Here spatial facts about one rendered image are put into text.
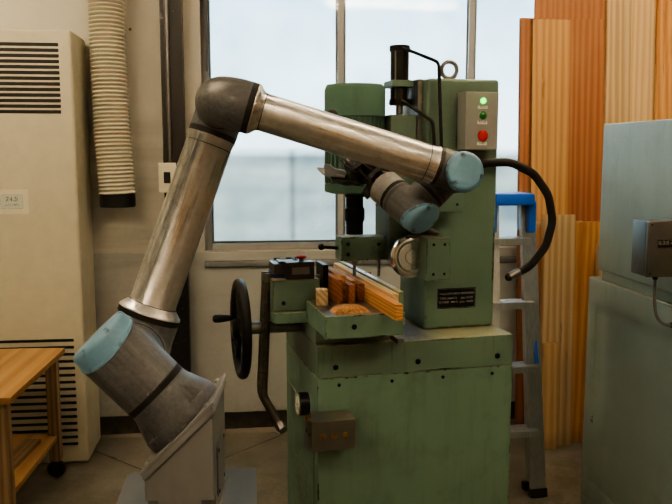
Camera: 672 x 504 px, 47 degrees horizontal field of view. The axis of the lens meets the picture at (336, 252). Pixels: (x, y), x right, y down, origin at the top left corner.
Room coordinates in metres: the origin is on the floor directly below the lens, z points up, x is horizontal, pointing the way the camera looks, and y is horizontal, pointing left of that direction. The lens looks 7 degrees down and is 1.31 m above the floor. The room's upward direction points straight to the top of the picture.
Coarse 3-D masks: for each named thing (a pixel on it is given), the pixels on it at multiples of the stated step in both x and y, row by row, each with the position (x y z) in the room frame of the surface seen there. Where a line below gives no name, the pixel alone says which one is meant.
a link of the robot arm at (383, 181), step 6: (384, 174) 1.95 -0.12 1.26; (390, 174) 1.95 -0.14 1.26; (396, 174) 1.97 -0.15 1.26; (378, 180) 1.94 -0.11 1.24; (384, 180) 1.94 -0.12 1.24; (390, 180) 1.93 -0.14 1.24; (396, 180) 1.93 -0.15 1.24; (372, 186) 1.95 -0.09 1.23; (378, 186) 1.94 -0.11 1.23; (384, 186) 1.93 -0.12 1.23; (372, 192) 1.95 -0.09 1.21; (378, 192) 1.94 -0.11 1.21; (372, 198) 1.96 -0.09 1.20; (378, 198) 1.94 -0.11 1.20; (378, 204) 1.95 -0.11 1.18
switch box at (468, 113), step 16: (464, 96) 2.18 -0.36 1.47; (480, 96) 2.18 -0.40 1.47; (496, 96) 2.19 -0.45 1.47; (464, 112) 2.18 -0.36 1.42; (496, 112) 2.19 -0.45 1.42; (464, 128) 2.18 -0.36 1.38; (480, 128) 2.18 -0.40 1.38; (496, 128) 2.20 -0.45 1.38; (464, 144) 2.18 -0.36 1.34; (496, 144) 2.20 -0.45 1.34
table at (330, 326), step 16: (336, 304) 2.08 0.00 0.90; (368, 304) 2.08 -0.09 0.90; (272, 320) 2.13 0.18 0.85; (288, 320) 2.11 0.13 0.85; (304, 320) 2.13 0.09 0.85; (320, 320) 1.98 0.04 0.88; (336, 320) 1.93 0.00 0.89; (352, 320) 1.94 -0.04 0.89; (368, 320) 1.95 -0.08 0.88; (384, 320) 1.96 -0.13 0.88; (400, 320) 1.97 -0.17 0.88; (336, 336) 1.93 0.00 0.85; (352, 336) 1.94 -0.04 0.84; (368, 336) 1.95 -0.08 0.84
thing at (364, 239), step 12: (336, 240) 2.27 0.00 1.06; (348, 240) 2.23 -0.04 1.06; (360, 240) 2.24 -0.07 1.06; (372, 240) 2.25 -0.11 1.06; (384, 240) 2.26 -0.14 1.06; (336, 252) 2.27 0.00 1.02; (348, 252) 2.23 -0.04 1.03; (360, 252) 2.24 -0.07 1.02; (372, 252) 2.25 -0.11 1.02; (384, 252) 2.26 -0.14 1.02
